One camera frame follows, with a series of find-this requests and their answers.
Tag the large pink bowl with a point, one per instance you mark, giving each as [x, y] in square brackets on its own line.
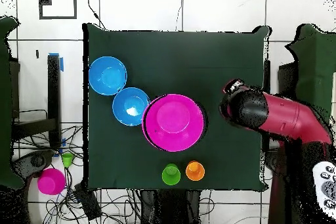
[173, 122]

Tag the large blue bowl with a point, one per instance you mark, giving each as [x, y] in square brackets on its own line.
[128, 107]
[108, 75]

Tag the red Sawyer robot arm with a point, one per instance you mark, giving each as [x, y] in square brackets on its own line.
[283, 119]

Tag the black box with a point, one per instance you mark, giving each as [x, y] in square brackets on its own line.
[287, 79]

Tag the dark green table cloth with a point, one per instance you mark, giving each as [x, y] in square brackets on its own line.
[157, 55]

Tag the green cloth covered table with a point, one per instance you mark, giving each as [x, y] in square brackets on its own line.
[5, 37]
[315, 63]

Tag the orange cup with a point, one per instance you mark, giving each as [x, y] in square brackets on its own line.
[195, 171]

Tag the blue tape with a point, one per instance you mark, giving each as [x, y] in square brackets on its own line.
[61, 65]

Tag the small green cup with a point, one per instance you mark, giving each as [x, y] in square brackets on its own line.
[67, 158]

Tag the black power adapter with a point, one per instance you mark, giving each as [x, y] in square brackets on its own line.
[88, 204]

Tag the pink cup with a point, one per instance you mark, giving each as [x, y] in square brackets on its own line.
[51, 181]

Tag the black equipment base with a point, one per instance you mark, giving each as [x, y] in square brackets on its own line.
[34, 161]

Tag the black post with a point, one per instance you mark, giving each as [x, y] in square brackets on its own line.
[266, 74]

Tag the black stand frame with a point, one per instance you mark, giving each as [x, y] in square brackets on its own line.
[53, 98]

